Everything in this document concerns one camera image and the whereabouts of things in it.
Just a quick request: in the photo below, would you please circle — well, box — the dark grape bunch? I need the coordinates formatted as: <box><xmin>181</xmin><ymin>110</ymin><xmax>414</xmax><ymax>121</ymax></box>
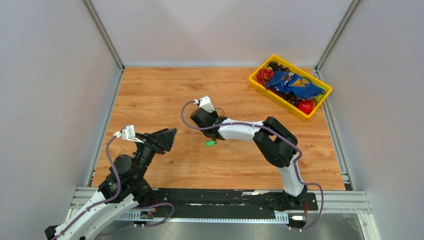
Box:
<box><xmin>265</xmin><ymin>61</ymin><xmax>300</xmax><ymax>107</ymax></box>

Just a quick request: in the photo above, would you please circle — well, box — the silver metal keyring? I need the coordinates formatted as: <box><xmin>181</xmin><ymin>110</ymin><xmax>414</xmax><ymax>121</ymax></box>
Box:
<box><xmin>215</xmin><ymin>107</ymin><xmax>227</xmax><ymax>117</ymax></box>

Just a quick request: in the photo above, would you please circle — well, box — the green key tag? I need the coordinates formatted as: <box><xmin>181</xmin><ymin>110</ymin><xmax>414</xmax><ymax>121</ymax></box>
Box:
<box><xmin>205</xmin><ymin>140</ymin><xmax>217</xmax><ymax>147</ymax></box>

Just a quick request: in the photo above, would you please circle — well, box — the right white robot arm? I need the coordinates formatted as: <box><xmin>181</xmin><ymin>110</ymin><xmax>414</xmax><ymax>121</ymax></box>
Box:
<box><xmin>190</xmin><ymin>107</ymin><xmax>308</xmax><ymax>209</ymax></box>

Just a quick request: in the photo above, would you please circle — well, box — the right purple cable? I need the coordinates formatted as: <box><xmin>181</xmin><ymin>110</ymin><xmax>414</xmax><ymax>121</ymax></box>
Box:
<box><xmin>180</xmin><ymin>100</ymin><xmax>325</xmax><ymax>232</ymax></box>

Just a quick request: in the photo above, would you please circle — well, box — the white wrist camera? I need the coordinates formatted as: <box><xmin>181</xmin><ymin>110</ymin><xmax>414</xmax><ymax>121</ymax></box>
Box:
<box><xmin>113</xmin><ymin>124</ymin><xmax>144</xmax><ymax>143</ymax></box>
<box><xmin>194</xmin><ymin>95</ymin><xmax>216</xmax><ymax>113</ymax></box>

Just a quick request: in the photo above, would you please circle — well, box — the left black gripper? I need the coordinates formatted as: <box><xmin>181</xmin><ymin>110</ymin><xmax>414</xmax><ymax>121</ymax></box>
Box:
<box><xmin>134</xmin><ymin>127</ymin><xmax>178</xmax><ymax>181</ymax></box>

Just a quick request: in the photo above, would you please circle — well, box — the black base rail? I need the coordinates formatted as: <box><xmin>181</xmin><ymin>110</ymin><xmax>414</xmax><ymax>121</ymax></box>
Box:
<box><xmin>118</xmin><ymin>188</ymin><xmax>320</xmax><ymax>224</ymax></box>

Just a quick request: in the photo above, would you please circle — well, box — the yellow plastic basket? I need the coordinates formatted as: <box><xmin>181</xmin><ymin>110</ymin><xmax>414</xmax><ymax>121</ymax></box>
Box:
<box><xmin>249</xmin><ymin>54</ymin><xmax>333</xmax><ymax>120</ymax></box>

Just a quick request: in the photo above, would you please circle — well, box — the blue snack bag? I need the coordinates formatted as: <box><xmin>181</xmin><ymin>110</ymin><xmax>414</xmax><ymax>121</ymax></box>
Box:
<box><xmin>264</xmin><ymin>70</ymin><xmax>327</xmax><ymax>101</ymax></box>

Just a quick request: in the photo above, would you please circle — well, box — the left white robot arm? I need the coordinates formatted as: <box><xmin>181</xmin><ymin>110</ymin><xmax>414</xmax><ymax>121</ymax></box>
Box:
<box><xmin>44</xmin><ymin>125</ymin><xmax>178</xmax><ymax>240</ymax></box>

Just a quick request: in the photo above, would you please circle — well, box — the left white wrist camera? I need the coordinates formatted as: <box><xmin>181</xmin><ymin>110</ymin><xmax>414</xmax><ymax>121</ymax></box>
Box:
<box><xmin>113</xmin><ymin>124</ymin><xmax>144</xmax><ymax>143</ymax></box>

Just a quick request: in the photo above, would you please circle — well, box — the red apple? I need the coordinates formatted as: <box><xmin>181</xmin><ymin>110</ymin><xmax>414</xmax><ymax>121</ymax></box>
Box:
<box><xmin>297</xmin><ymin>100</ymin><xmax>315</xmax><ymax>115</ymax></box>

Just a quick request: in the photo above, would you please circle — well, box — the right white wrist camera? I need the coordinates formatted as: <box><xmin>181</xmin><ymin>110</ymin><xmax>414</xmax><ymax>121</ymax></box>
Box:
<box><xmin>194</xmin><ymin>95</ymin><xmax>216</xmax><ymax>113</ymax></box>

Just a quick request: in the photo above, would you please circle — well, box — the green fruit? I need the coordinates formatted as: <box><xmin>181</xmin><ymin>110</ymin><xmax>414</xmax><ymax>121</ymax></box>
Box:
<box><xmin>314</xmin><ymin>85</ymin><xmax>327</xmax><ymax>104</ymax></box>

